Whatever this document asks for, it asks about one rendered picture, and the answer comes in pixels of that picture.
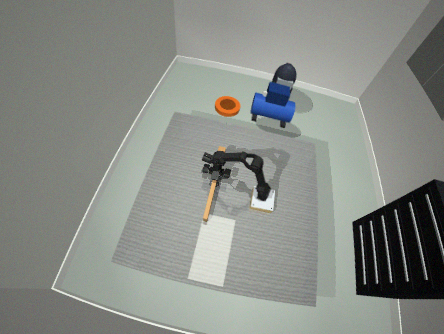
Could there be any wooden side rail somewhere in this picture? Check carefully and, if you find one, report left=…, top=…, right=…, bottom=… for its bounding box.
left=203, top=180, right=217, bottom=222

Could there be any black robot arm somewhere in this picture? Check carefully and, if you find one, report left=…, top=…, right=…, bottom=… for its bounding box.
left=202, top=151, right=271, bottom=201

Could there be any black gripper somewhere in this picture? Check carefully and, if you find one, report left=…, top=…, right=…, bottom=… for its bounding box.
left=202, top=164, right=231, bottom=178

